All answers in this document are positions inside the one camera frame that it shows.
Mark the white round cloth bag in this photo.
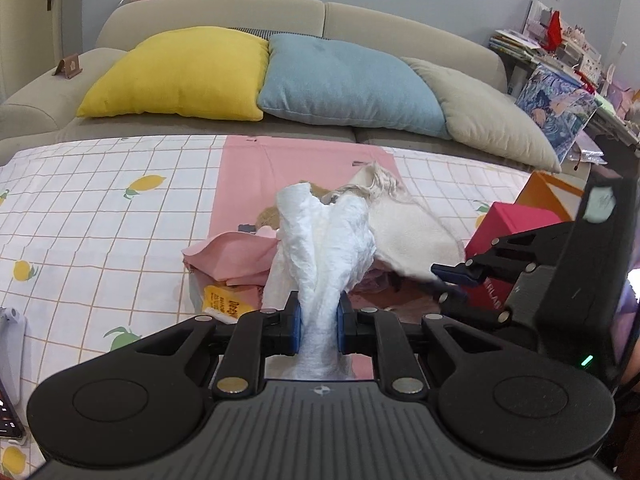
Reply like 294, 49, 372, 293
321, 162, 463, 282

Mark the pink cloth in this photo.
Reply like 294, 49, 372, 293
182, 226, 279, 286

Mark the white crinkled plastic bag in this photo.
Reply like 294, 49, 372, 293
262, 183, 375, 380

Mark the brown plush toy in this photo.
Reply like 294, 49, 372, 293
255, 206, 280, 231

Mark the red box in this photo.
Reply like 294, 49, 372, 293
463, 200, 564, 311

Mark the yellow snack packet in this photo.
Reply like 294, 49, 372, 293
202, 285, 262, 324

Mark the orange cardboard box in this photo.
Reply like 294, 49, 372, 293
515, 171, 584, 221

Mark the beige pillow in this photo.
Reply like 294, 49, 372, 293
404, 58, 561, 172

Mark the blue anime picture board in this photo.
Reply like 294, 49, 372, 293
515, 64, 598, 162

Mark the lemon pattern pink tablecloth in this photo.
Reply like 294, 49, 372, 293
0, 133, 536, 478

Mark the stack of books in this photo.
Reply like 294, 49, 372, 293
488, 29, 544, 62

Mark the blue pillow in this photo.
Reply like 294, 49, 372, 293
257, 34, 449, 139

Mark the cluttered desk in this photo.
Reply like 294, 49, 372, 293
493, 0, 639, 165

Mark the yellow pillow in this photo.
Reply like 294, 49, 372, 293
77, 26, 269, 122

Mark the white plastic device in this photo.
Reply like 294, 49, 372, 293
0, 308, 26, 405

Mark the beige sofa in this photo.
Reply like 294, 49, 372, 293
1, 0, 533, 170

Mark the brown phone stand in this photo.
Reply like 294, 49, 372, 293
53, 53, 82, 79

